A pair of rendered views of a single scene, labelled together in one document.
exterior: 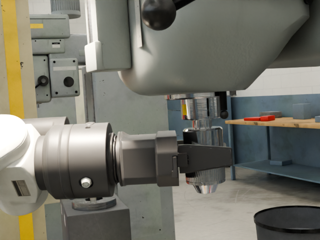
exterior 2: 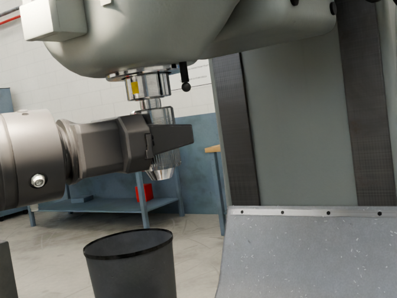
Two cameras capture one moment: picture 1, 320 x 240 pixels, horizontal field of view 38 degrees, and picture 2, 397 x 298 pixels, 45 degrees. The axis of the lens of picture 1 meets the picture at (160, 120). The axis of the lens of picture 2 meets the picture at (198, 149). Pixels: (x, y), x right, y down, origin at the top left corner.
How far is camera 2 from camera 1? 0.20 m
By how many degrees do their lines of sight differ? 30
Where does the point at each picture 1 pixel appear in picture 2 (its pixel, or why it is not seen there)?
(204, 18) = not seen: outside the picture
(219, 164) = (182, 142)
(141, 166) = (105, 152)
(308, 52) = (243, 26)
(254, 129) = not seen: hidden behind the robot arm
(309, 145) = (108, 177)
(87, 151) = (36, 141)
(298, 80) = (90, 114)
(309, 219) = (135, 243)
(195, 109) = (149, 86)
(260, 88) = not seen: hidden behind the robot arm
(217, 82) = (184, 49)
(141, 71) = (106, 35)
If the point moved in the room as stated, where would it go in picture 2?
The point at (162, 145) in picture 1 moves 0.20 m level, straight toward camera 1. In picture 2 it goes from (130, 124) to (266, 108)
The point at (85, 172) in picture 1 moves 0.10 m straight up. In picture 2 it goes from (38, 167) to (18, 51)
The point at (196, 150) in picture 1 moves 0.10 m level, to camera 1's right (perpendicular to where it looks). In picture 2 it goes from (158, 129) to (238, 117)
